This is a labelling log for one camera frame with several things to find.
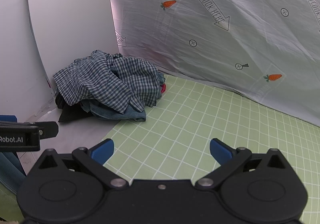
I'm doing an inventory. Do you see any blue plaid shirt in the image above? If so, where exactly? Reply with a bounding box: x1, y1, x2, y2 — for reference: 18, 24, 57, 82
53, 50, 163, 114

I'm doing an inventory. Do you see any black garment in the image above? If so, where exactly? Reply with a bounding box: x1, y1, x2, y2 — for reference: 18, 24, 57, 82
55, 91, 93, 123

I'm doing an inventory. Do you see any green grid mat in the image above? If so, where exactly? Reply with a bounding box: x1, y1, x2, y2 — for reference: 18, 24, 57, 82
0, 74, 320, 224

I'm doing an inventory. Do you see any blue denim garment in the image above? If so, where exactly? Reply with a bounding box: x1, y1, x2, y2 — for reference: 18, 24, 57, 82
79, 66, 165, 122

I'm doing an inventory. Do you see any red garment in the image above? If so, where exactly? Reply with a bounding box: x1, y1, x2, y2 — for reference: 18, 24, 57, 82
160, 84, 167, 94

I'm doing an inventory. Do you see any white curved board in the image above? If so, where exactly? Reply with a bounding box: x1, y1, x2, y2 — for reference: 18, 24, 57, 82
28, 0, 119, 85

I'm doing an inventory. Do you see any white printed carrot sheet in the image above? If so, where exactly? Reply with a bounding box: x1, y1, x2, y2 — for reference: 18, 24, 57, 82
111, 0, 319, 125

